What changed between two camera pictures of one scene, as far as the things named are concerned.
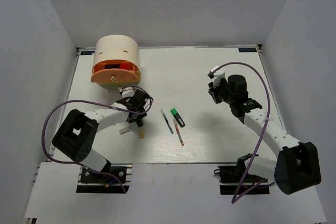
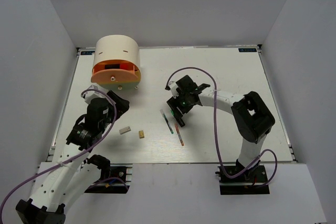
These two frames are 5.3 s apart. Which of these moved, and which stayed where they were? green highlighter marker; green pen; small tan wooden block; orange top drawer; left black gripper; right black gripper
Moved: left black gripper; right black gripper
Stayed: small tan wooden block; green highlighter marker; green pen; orange top drawer
